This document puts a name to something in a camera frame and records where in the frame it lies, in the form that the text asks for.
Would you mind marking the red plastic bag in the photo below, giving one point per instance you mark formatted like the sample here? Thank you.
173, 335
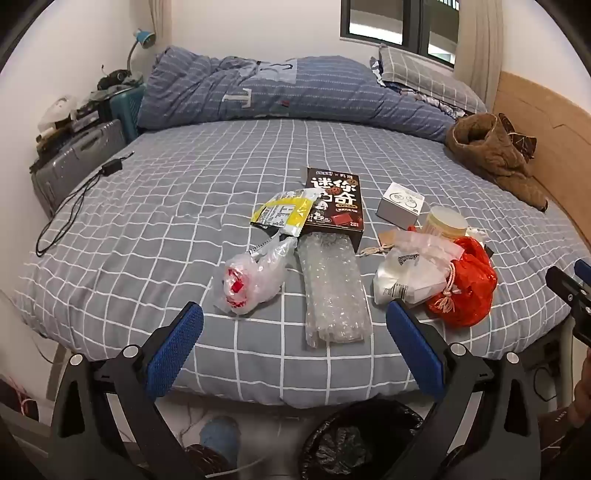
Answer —
471, 286

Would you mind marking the white snack wrapper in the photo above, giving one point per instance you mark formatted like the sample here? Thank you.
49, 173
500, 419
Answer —
263, 247

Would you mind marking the small white box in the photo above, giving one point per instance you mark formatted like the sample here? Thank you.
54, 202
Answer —
397, 210

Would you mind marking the dark cloth bundle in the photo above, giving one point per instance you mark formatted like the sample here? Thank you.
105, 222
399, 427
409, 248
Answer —
113, 79

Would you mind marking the dark framed window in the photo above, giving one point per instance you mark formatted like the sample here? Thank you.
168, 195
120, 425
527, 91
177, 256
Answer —
413, 23

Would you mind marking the grey checkered pillow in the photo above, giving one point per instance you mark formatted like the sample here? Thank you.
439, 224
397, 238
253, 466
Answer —
425, 74

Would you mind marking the blue striped duvet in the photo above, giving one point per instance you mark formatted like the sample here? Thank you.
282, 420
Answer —
277, 92

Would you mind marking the blue desk lamp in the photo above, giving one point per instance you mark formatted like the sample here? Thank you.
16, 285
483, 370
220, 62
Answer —
144, 38

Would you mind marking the wooden headboard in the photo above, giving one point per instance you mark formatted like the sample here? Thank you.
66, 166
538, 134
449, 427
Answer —
554, 129

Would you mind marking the brown cookie box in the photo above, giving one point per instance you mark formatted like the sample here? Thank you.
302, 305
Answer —
334, 194

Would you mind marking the brown padded jacket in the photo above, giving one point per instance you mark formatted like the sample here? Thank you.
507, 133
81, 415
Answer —
489, 152

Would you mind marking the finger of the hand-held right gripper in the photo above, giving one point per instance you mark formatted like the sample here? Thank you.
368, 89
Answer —
563, 284
584, 268

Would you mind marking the white round appliance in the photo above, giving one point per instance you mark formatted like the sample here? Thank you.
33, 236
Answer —
57, 110

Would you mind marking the person's right hand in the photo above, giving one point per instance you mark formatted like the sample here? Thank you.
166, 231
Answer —
584, 387

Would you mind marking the blue slipper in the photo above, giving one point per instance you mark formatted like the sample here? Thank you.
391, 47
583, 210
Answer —
219, 436

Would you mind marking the grey suitcase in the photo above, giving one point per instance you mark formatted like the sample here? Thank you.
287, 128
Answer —
78, 157

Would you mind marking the yellow snack wrapper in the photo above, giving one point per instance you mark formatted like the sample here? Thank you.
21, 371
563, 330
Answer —
295, 214

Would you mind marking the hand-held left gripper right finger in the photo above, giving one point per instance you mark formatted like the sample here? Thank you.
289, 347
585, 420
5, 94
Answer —
415, 350

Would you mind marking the clear bubble wrap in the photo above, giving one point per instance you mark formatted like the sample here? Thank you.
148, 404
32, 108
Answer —
330, 295

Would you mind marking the black trash bag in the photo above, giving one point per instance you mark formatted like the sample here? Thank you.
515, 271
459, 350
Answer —
351, 443

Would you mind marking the clear plastic bag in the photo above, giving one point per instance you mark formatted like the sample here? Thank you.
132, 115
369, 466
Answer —
258, 281

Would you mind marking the blue patterned cloth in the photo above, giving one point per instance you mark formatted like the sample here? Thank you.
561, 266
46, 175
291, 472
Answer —
418, 96

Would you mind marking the cream yellow cup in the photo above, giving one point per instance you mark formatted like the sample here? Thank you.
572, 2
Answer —
445, 224

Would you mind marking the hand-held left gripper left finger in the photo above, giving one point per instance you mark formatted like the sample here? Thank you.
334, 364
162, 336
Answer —
178, 350

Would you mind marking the beige curtain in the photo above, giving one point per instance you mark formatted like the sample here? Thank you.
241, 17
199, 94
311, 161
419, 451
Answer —
478, 37

